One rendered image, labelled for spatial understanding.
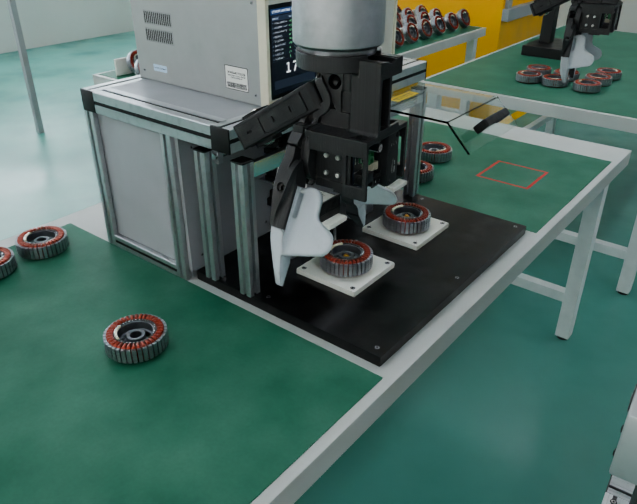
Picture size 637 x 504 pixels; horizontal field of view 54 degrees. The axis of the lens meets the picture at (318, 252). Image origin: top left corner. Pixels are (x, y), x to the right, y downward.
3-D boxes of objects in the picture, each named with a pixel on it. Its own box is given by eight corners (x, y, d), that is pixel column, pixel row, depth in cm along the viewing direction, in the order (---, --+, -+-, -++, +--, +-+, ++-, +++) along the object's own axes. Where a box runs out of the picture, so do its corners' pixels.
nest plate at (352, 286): (394, 267, 134) (394, 262, 134) (353, 297, 124) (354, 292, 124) (338, 246, 143) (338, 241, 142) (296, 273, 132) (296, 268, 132)
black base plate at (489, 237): (525, 233, 153) (526, 225, 151) (379, 367, 109) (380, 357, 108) (366, 186, 178) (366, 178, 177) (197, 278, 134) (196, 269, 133)
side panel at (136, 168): (197, 275, 136) (181, 132, 120) (186, 281, 134) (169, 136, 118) (119, 237, 151) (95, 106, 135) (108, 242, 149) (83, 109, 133)
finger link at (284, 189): (274, 226, 53) (307, 128, 53) (260, 221, 54) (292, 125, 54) (301, 236, 57) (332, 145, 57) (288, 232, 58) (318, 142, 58)
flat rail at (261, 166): (419, 105, 156) (420, 93, 155) (245, 181, 114) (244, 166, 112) (415, 104, 157) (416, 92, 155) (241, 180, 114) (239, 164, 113)
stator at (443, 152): (408, 156, 198) (408, 145, 196) (432, 149, 204) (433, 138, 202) (434, 166, 190) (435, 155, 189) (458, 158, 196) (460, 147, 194)
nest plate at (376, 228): (448, 227, 151) (449, 222, 150) (416, 250, 141) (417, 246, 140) (395, 210, 159) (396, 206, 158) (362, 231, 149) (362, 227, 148)
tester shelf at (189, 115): (425, 79, 156) (427, 60, 153) (229, 155, 109) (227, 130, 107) (291, 55, 179) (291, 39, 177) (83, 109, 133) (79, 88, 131)
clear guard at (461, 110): (517, 126, 144) (521, 100, 141) (469, 155, 127) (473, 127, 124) (396, 101, 161) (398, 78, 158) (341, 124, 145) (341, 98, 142)
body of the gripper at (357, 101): (362, 211, 52) (368, 64, 46) (280, 188, 57) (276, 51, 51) (404, 181, 58) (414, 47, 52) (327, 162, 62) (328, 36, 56)
